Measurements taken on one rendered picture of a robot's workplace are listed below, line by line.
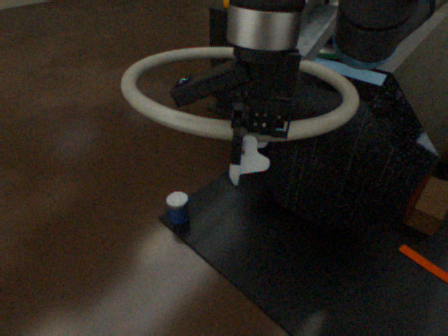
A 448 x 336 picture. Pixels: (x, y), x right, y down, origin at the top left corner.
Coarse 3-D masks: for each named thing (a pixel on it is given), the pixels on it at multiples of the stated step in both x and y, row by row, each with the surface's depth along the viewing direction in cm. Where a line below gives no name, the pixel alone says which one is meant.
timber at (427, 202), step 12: (432, 180) 156; (432, 192) 149; (444, 192) 149; (420, 204) 143; (432, 204) 143; (444, 204) 143; (408, 216) 148; (420, 216) 142; (432, 216) 138; (420, 228) 145; (432, 228) 141
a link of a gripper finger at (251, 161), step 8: (248, 136) 44; (248, 144) 44; (256, 144) 44; (248, 152) 45; (256, 152) 45; (248, 160) 46; (256, 160) 45; (264, 160) 45; (232, 168) 45; (240, 168) 46; (248, 168) 46; (256, 168) 46; (264, 168) 46; (232, 176) 47
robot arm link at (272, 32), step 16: (240, 16) 34; (256, 16) 33; (272, 16) 33; (288, 16) 33; (240, 32) 35; (256, 32) 34; (272, 32) 34; (288, 32) 34; (256, 48) 35; (272, 48) 35; (288, 48) 36
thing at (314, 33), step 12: (312, 0) 96; (312, 12) 97; (324, 12) 96; (336, 12) 87; (312, 24) 93; (324, 24) 92; (300, 36) 90; (312, 36) 89; (324, 36) 83; (300, 48) 86; (312, 48) 79; (312, 60) 82
